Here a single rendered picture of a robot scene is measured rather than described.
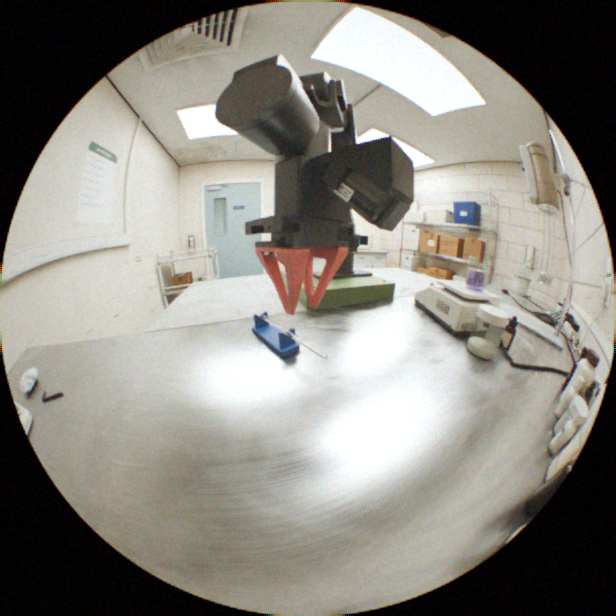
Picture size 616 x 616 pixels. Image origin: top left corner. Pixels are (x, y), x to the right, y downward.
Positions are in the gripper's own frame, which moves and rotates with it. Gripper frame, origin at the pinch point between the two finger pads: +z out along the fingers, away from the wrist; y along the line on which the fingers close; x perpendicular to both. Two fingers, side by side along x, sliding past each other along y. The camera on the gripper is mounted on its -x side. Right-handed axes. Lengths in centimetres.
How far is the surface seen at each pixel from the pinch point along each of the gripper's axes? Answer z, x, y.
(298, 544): 8.3, -15.7, -13.5
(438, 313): 6.4, -11.2, 30.1
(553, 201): -32, -45, 54
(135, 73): -145, 99, -60
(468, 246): -18, -13, 249
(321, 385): 8.5, -5.0, -1.2
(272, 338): 7.7, 6.5, -0.7
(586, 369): 0.3, -42.3, 15.1
